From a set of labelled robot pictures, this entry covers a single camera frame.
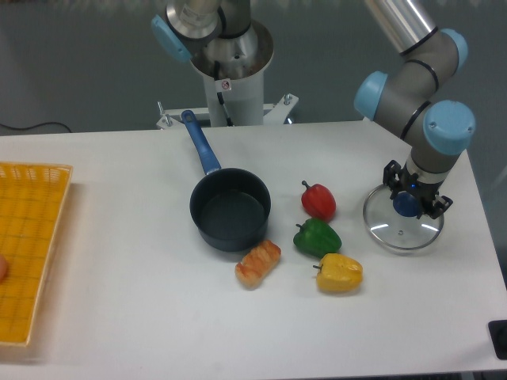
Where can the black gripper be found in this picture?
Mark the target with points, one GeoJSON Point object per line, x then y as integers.
{"type": "Point", "coordinates": [415, 198]}

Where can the glass lid blue knob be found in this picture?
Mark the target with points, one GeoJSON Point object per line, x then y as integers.
{"type": "Point", "coordinates": [394, 222]}

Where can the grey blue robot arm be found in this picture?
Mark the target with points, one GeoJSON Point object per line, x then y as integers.
{"type": "Point", "coordinates": [400, 103]}

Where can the red bell pepper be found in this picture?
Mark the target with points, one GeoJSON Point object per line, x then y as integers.
{"type": "Point", "coordinates": [318, 202]}

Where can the green bell pepper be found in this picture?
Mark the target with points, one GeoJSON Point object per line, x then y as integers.
{"type": "Point", "coordinates": [316, 238]}

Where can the yellow bell pepper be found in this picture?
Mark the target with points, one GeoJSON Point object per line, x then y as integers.
{"type": "Point", "coordinates": [338, 273]}

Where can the black device at table edge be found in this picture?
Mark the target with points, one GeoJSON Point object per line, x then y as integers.
{"type": "Point", "coordinates": [498, 335]}

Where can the orange toy bread loaf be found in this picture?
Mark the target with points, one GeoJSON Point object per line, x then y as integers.
{"type": "Point", "coordinates": [257, 264]}

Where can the yellow woven basket tray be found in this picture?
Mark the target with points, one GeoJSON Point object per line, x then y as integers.
{"type": "Point", "coordinates": [32, 199]}

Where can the dark saucepan blue handle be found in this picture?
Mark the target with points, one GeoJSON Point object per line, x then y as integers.
{"type": "Point", "coordinates": [230, 207]}

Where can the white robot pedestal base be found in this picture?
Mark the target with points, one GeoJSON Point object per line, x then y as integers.
{"type": "Point", "coordinates": [232, 70]}

